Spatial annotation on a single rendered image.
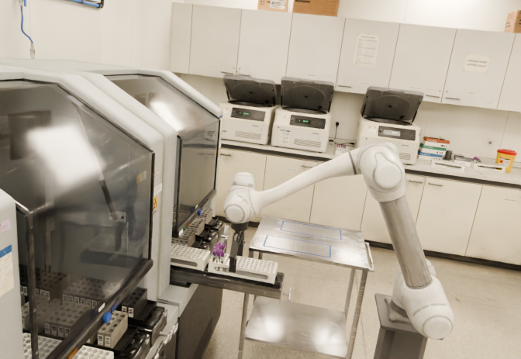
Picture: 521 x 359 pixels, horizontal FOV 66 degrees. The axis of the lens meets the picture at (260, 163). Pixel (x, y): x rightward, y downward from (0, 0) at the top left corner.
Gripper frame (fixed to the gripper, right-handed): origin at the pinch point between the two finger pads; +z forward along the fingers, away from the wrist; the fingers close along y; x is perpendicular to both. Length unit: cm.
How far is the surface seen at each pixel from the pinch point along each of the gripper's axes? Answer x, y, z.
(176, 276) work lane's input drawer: 24.8, -6.7, 8.4
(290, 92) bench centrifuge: 7, 262, -57
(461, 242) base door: -179, 229, 63
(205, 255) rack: 14.5, 0.6, -0.2
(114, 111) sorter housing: 42, -31, -66
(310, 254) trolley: -32.6, 27.3, 3.8
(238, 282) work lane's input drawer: -3.2, -6.7, 5.7
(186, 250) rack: 23.5, 1.1, -0.6
